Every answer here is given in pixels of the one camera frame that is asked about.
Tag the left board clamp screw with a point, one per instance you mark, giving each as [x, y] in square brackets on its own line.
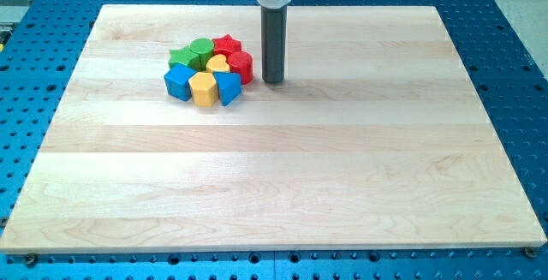
[30, 259]

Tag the green cylinder block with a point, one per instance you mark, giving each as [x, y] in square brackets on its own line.
[204, 49]

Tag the blue perforated table plate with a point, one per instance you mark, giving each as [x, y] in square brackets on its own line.
[43, 50]

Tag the yellow heart block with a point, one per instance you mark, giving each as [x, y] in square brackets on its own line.
[217, 63]

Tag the green star block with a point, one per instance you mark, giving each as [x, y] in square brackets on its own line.
[184, 56]

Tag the red star block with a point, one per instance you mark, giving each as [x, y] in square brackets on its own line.
[226, 45]

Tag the red cylinder block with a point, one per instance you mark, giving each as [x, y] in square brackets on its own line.
[241, 62]

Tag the blue triangle block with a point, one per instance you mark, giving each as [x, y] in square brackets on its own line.
[228, 85]

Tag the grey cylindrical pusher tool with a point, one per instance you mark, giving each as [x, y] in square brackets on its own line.
[273, 44]

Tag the blue cube block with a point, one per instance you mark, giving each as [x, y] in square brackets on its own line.
[177, 81]

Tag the light wooden board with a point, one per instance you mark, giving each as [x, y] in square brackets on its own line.
[376, 139]

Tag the board clamp screw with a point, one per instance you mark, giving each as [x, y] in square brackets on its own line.
[529, 252]
[30, 259]

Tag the right board clamp screw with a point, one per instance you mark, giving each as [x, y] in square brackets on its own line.
[529, 252]

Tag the yellow pentagon block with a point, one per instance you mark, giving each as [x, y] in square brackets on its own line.
[203, 87]

